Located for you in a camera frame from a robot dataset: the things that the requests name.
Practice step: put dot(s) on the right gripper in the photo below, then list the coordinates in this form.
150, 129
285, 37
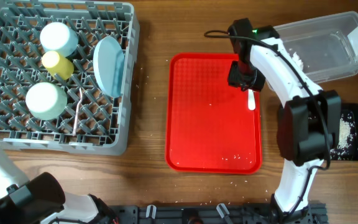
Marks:
234, 78

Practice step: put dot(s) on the white plastic spoon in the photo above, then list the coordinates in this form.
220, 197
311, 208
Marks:
251, 100

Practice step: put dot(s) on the white napkin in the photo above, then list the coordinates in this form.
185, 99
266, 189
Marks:
296, 58

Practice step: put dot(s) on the light blue plate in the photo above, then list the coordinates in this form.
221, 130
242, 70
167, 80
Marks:
108, 66

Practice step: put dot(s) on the white plastic fork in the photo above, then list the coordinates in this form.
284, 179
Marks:
77, 112

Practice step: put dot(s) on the yellow plastic cup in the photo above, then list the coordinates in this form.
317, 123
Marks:
57, 65

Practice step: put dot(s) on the light blue bowl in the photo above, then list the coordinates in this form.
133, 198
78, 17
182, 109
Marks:
58, 37

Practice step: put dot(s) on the green bowl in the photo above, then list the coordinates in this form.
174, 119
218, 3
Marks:
46, 101

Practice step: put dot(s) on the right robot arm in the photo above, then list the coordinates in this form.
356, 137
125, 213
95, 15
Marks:
308, 126

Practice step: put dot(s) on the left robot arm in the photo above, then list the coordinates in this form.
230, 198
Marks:
42, 200

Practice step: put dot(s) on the grey plastic dishwasher rack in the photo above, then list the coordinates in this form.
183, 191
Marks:
103, 123

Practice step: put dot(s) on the red plastic tray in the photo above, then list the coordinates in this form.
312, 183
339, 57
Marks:
210, 127

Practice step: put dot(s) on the clear plastic bin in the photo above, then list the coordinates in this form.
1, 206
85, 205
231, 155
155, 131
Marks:
328, 45

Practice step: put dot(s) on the food scraps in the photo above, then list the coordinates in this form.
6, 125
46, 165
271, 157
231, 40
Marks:
347, 138

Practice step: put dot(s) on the black plastic tray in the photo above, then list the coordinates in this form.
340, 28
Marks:
351, 107

